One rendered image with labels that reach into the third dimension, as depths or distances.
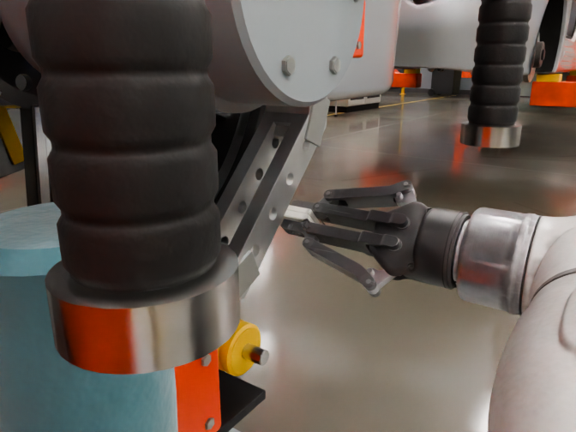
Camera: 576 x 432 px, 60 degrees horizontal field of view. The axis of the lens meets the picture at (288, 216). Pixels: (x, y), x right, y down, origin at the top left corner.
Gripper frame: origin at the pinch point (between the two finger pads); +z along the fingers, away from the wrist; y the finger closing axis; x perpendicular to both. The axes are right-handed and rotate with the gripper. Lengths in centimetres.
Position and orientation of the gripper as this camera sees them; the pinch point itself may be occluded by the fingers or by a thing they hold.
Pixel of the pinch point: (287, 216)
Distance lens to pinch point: 57.7
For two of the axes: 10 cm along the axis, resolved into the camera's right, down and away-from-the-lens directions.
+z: -8.2, -1.7, 5.4
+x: -4.0, -5.0, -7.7
